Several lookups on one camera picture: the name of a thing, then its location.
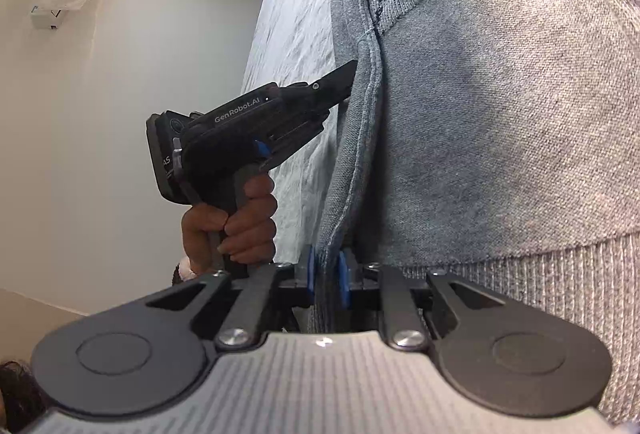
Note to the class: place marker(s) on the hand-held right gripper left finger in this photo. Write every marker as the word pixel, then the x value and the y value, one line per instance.
pixel 310 275

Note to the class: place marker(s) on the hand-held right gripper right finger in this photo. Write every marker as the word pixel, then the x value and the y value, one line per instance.
pixel 344 281

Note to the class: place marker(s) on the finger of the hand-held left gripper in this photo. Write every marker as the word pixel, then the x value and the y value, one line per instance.
pixel 340 81

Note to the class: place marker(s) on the grey owl print sweater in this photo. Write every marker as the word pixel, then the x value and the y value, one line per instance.
pixel 475 114

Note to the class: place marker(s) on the person's left hand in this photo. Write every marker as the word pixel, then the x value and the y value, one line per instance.
pixel 252 224

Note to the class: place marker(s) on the grey fleece blanket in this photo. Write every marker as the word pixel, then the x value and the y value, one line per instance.
pixel 295 39

